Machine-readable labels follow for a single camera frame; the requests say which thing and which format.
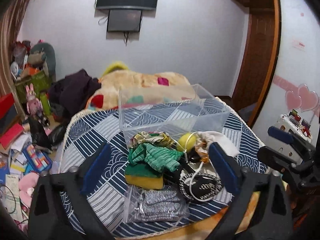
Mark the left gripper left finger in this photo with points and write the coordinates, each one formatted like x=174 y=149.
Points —
x=94 y=168

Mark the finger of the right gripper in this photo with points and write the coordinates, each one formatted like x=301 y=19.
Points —
x=273 y=159
x=280 y=135

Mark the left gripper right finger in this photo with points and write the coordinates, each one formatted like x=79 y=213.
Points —
x=226 y=167

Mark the black white round pouch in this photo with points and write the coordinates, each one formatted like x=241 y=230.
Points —
x=198 y=187

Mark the white drawstring pouch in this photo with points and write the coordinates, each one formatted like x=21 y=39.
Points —
x=204 y=139

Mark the yellow green sponge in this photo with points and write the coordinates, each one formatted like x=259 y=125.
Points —
x=142 y=175

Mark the yellow felt ball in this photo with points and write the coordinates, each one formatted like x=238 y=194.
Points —
x=186 y=142

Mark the green knitted cloth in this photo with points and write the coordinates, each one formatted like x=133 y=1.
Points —
x=156 y=157

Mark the floral fabric scrunchie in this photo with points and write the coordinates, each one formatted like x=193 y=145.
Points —
x=160 y=139

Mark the clear plastic storage box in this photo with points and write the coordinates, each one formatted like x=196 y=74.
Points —
x=175 y=110

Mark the white toy vehicle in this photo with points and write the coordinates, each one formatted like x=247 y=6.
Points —
x=292 y=132

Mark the blue white patterned cloth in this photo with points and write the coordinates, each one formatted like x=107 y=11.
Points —
x=86 y=134

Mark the pink heart decoration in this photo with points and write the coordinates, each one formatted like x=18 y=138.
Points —
x=302 y=98

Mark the colourful blue book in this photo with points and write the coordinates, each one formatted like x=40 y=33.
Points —
x=38 y=159

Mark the black plastic bag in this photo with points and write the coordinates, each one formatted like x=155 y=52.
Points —
x=40 y=138

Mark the silver glitter cloth in bag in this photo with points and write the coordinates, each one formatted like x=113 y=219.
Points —
x=164 y=205

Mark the dark purple clothing pile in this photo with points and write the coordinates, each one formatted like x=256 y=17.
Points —
x=72 y=92

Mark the beige plush blanket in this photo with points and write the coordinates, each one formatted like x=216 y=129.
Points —
x=113 y=82

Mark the green bottle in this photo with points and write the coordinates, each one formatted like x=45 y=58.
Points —
x=45 y=103

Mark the brown wooden door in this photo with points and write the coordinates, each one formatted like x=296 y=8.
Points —
x=260 y=54

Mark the pink slipper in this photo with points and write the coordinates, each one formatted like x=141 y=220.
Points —
x=26 y=188

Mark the pink bunny doll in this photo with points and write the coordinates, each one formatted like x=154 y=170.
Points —
x=34 y=105

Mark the yellow green plush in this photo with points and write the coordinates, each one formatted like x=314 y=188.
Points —
x=114 y=66

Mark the green cardboard box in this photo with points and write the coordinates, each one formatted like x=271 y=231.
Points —
x=40 y=81

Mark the red box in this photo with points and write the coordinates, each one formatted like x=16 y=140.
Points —
x=6 y=102

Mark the green dinosaur plush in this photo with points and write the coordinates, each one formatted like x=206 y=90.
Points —
x=42 y=57

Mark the striped brown curtain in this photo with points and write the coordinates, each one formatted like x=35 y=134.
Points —
x=12 y=14

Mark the small grey wall monitor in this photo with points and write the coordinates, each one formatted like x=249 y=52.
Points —
x=124 y=20

